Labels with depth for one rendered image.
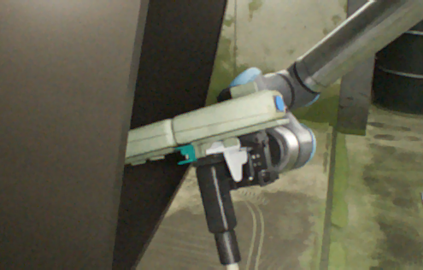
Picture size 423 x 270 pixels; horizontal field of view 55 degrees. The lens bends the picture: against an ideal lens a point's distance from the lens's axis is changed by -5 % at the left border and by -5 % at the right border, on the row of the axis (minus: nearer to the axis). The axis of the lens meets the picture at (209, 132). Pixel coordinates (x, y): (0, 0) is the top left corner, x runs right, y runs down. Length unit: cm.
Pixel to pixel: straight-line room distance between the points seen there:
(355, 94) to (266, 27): 66
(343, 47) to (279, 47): 176
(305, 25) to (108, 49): 219
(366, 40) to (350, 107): 184
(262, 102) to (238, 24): 213
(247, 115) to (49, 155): 24
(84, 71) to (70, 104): 4
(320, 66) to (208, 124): 39
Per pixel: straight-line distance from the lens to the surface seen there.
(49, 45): 47
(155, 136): 61
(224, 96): 68
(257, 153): 67
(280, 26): 259
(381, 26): 83
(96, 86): 45
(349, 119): 269
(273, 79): 90
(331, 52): 88
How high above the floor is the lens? 92
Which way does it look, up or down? 21 degrees down
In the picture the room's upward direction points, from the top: straight up
